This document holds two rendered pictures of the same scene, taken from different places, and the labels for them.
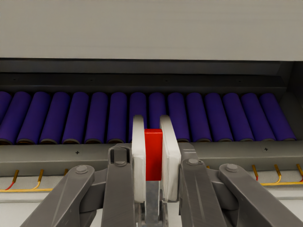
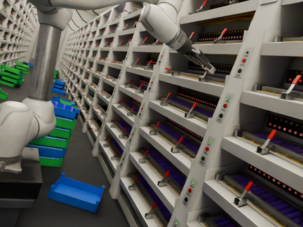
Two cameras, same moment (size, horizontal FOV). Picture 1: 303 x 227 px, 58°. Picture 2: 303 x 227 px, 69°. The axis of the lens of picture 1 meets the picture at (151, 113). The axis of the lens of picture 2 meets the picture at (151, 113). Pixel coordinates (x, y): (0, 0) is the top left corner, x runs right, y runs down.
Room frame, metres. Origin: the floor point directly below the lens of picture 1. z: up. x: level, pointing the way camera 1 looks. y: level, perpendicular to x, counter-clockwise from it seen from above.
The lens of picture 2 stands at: (-0.50, -0.91, 0.82)
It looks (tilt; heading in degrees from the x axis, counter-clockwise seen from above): 6 degrees down; 64
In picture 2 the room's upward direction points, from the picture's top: 21 degrees clockwise
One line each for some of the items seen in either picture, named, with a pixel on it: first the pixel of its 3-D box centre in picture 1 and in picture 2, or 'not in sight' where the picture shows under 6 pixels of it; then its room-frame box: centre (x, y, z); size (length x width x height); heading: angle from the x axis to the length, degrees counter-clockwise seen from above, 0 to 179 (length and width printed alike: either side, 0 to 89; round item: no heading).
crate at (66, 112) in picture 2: not in sight; (55, 106); (-0.41, 0.85, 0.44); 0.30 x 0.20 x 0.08; 9
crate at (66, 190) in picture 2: not in sight; (78, 191); (-0.15, 0.40, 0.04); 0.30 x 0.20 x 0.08; 160
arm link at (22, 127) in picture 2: not in sight; (11, 126); (-0.60, 0.17, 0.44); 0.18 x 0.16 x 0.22; 62
